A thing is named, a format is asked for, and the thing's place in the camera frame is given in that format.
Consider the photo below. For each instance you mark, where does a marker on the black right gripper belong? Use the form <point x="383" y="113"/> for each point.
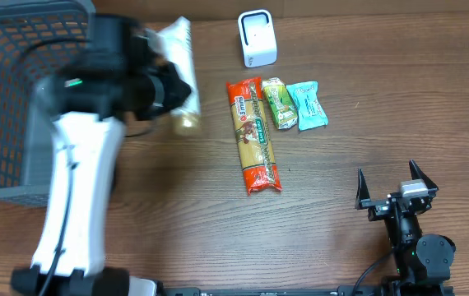
<point x="378" y="206"/>

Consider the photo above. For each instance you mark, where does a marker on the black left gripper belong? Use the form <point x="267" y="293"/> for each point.
<point x="174" y="89"/>

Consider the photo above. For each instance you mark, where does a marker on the white bamboo tube bottle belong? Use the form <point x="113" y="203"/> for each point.
<point x="174" y="42"/>

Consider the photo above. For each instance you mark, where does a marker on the teal wet wipes pack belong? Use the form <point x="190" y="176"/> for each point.
<point x="309" y="110"/>

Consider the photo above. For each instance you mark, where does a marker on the green tea drink carton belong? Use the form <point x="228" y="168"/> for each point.
<point x="283" y="110"/>

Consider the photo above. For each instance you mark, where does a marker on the San Remo spaghetti pack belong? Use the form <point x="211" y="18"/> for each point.
<point x="251" y="132"/>

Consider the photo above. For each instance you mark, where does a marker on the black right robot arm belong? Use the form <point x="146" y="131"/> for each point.
<point x="422" y="261"/>

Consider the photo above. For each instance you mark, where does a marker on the white barcode scanner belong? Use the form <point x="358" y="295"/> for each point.
<point x="257" y="37"/>

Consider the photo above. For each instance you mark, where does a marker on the grey plastic basket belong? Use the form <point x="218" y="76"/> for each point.
<point x="36" y="38"/>

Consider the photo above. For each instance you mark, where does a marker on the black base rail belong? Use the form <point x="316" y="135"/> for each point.
<point x="343" y="290"/>

